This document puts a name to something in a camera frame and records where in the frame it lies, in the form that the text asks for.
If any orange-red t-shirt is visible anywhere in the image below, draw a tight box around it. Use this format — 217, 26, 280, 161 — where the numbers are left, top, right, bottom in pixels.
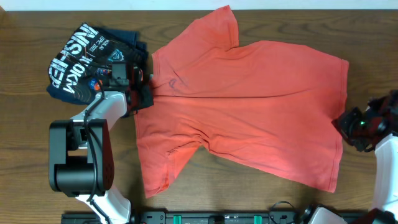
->
134, 6, 349, 197

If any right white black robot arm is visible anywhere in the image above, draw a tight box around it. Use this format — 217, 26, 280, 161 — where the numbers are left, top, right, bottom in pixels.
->
300, 90, 397, 224

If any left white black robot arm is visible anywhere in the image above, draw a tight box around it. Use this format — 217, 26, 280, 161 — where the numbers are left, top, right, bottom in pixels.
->
49, 62, 153, 224

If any folded dark printed t-shirt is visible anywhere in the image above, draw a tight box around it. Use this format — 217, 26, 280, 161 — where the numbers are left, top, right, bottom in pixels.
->
47, 23, 148, 105

